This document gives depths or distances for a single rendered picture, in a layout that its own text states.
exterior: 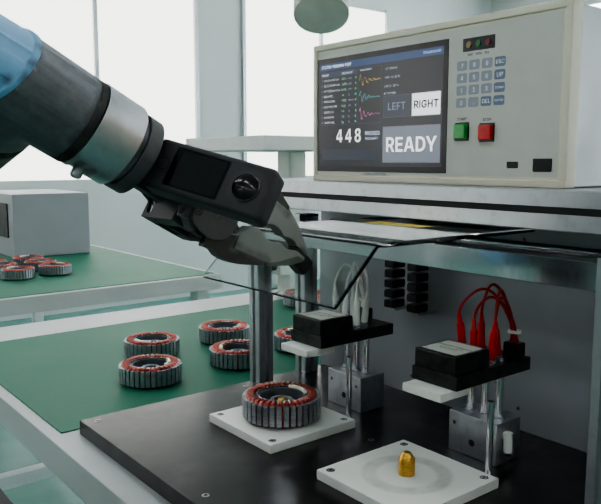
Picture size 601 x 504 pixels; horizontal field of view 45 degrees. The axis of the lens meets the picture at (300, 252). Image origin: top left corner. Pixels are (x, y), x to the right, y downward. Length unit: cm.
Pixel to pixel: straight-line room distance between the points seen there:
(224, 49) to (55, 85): 577
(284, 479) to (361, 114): 51
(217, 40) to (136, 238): 179
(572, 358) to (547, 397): 7
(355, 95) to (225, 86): 525
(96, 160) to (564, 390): 69
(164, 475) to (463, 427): 38
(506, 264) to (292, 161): 130
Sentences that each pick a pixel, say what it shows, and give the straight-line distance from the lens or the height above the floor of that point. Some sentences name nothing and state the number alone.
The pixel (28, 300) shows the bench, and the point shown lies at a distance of 226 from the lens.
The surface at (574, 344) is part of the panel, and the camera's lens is 101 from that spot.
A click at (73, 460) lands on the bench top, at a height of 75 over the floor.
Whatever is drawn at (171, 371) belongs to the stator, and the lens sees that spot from 130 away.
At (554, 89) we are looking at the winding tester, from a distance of 86.
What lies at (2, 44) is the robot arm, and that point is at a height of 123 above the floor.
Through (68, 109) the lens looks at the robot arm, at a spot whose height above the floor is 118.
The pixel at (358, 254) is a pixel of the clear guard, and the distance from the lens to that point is 72.
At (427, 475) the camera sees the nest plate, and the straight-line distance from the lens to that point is 89.
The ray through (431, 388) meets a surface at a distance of 87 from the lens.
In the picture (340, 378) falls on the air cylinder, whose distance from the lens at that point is 113.
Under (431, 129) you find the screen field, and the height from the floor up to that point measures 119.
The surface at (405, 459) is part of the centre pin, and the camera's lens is 88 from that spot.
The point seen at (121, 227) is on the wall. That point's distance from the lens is 582.
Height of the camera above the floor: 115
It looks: 7 degrees down
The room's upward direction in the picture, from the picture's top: straight up
